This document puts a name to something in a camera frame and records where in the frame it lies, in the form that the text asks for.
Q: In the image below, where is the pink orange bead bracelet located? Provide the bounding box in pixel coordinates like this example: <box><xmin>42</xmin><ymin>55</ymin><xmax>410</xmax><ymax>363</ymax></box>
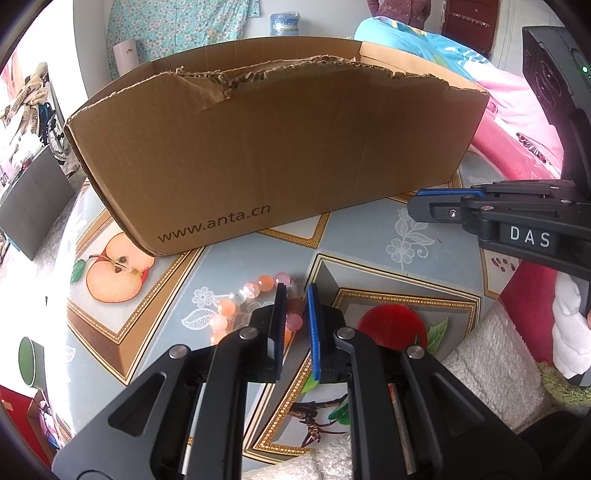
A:
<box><xmin>209</xmin><ymin>271</ymin><xmax>307</xmax><ymax>347</ymax></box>

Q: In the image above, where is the right white gloved hand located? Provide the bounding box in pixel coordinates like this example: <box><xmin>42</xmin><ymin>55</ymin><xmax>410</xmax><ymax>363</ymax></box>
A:
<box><xmin>552</xmin><ymin>272</ymin><xmax>590</xmax><ymax>380</ymax></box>

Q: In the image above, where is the white fluffy towel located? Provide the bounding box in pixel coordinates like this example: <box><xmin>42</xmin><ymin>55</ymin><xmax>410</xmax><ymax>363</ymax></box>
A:
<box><xmin>244</xmin><ymin>299</ymin><xmax>555</xmax><ymax>480</ymax></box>

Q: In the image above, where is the fruit pattern tablecloth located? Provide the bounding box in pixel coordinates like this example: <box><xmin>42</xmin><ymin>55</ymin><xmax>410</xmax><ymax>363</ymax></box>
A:
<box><xmin>46</xmin><ymin>185</ymin><xmax>520</xmax><ymax>435</ymax></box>

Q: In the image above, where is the blue cartoon quilt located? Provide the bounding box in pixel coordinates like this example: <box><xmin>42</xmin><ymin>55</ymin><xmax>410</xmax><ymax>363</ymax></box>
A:
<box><xmin>353</xmin><ymin>16</ymin><xmax>493</xmax><ymax>80</ymax></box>

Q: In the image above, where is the green cup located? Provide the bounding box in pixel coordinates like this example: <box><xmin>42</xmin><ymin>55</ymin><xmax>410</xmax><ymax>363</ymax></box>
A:
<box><xmin>18</xmin><ymin>337</ymin><xmax>46</xmax><ymax>390</ymax></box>

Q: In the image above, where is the blue water jug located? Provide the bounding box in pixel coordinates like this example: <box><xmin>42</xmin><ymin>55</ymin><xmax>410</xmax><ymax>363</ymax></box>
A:
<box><xmin>270</xmin><ymin>11</ymin><xmax>301</xmax><ymax>36</ymax></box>

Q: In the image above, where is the brown cardboard box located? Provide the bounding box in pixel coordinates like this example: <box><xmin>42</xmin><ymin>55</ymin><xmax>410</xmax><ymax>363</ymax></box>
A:
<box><xmin>65</xmin><ymin>36</ymin><xmax>489</xmax><ymax>256</ymax></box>

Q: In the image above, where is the dark grey board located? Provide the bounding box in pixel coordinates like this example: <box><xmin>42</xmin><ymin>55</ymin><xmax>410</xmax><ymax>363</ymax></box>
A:
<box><xmin>0</xmin><ymin>146</ymin><xmax>74</xmax><ymax>260</ymax></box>

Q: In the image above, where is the pile of clothes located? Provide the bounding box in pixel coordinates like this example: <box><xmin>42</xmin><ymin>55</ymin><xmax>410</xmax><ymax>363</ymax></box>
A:
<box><xmin>1</xmin><ymin>62</ymin><xmax>50</xmax><ymax>154</ymax></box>

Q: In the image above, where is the pink rolled mat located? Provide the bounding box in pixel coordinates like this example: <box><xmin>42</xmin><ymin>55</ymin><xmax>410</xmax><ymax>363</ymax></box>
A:
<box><xmin>112</xmin><ymin>39</ymin><xmax>140</xmax><ymax>76</ymax></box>

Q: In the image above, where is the floral teal wall cloth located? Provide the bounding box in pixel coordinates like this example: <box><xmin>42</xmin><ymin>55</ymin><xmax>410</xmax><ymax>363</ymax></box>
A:
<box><xmin>106</xmin><ymin>0</ymin><xmax>260</xmax><ymax>79</ymax></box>

